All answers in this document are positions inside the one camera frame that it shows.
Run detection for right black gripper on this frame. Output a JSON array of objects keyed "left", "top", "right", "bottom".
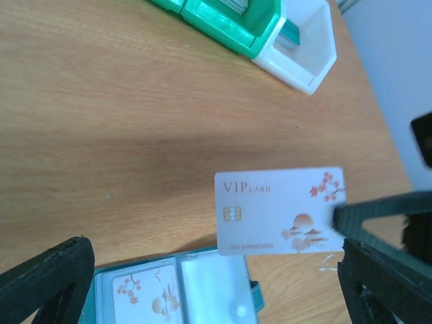
[{"left": 333, "top": 191, "right": 431, "bottom": 265}]

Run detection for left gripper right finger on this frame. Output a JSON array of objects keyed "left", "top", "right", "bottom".
[{"left": 337, "top": 238, "right": 431, "bottom": 323}]

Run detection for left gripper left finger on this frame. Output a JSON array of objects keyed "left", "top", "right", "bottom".
[{"left": 1, "top": 236, "right": 95, "bottom": 323}]

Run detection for blue card holder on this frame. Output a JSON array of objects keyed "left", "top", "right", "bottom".
[{"left": 78, "top": 246, "right": 265, "bottom": 323}]

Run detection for teal card in bin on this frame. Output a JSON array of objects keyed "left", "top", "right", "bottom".
[{"left": 277, "top": 20, "right": 300, "bottom": 51}]

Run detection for grey flower card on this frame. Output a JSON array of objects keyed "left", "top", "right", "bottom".
[{"left": 221, "top": 0, "right": 248, "bottom": 15}]

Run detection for white bin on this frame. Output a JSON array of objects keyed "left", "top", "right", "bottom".
[{"left": 252, "top": 1, "right": 337, "bottom": 95}]

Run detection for middle green bin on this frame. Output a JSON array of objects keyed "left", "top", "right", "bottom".
[{"left": 180, "top": 0, "right": 282, "bottom": 59}]

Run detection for green bin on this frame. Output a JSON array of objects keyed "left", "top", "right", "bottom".
[
  {"left": 151, "top": 0, "right": 186, "bottom": 14},
  {"left": 180, "top": 0, "right": 282, "bottom": 59}
]

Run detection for left green bin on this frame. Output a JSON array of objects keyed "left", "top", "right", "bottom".
[{"left": 151, "top": 0, "right": 186, "bottom": 14}]

